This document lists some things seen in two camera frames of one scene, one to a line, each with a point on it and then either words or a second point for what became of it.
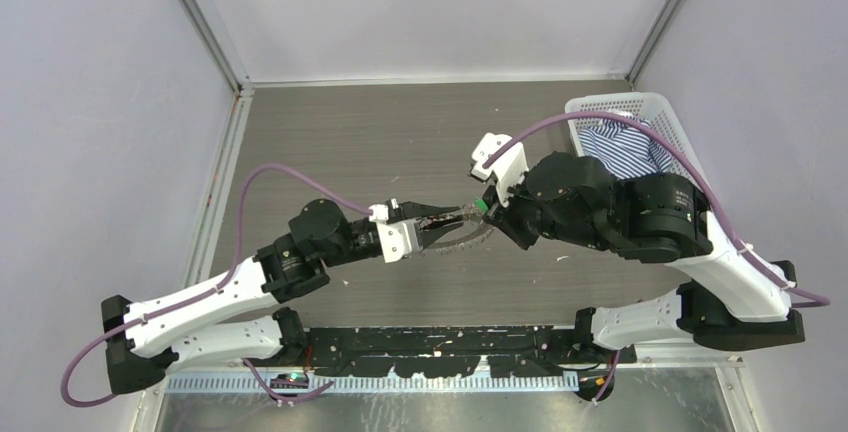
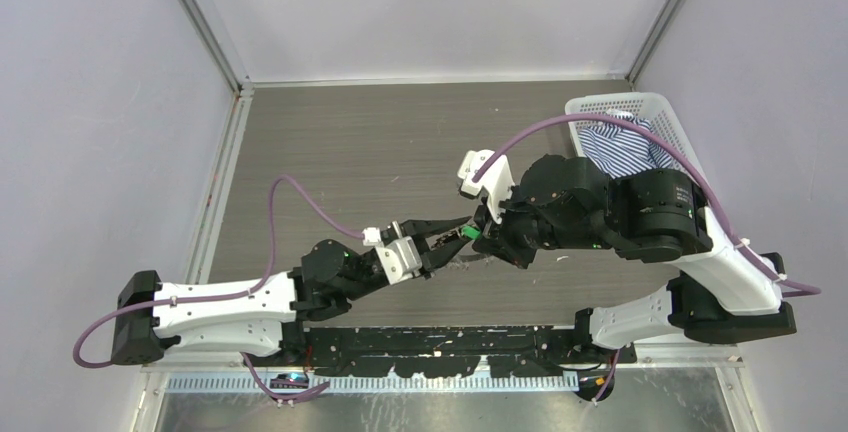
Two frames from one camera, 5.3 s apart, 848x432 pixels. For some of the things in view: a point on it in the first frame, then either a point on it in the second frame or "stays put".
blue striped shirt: x=626 y=147 stays put
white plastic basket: x=651 y=107 stays put
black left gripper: x=413 y=210 → x=419 y=229
